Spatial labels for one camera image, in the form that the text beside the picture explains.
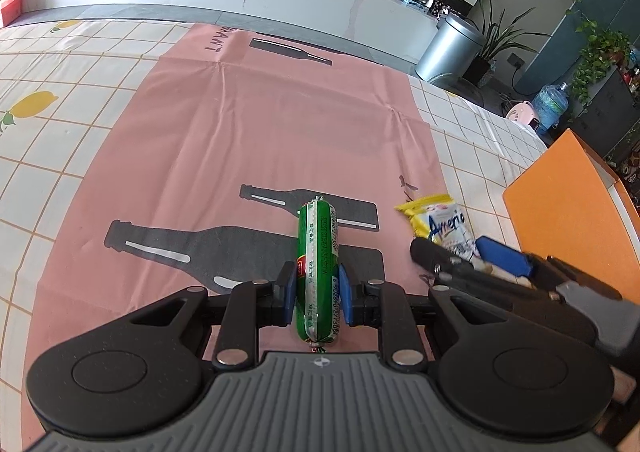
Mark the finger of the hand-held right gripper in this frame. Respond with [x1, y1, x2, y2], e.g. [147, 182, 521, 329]
[410, 237, 596, 343]
[475, 236, 622, 301]

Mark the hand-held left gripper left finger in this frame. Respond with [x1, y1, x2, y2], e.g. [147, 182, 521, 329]
[127, 261, 296, 369]

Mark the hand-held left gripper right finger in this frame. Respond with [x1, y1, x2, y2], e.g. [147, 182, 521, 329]
[337, 262, 506, 368]

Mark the yellow white snack packet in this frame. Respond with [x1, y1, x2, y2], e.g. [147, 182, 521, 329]
[395, 195, 476, 260]

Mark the green sausage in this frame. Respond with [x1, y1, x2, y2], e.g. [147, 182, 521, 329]
[295, 197, 343, 345]

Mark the orange cardboard box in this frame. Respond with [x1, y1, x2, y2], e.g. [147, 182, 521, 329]
[502, 128, 640, 303]

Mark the blue water jug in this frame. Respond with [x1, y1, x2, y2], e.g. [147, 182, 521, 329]
[532, 82, 571, 130]

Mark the pink bottle print mat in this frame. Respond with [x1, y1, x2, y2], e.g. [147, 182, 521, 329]
[20, 22, 451, 452]

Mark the long leaf potted plant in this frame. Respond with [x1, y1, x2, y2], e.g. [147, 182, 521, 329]
[462, 0, 551, 87]

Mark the silver trash can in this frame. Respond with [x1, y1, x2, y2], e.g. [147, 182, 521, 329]
[415, 12, 486, 82]

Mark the green hanging vine plant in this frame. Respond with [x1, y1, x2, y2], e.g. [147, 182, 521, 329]
[547, 0, 633, 105]

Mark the red storage box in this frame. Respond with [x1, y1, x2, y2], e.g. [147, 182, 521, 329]
[0, 0, 25, 28]

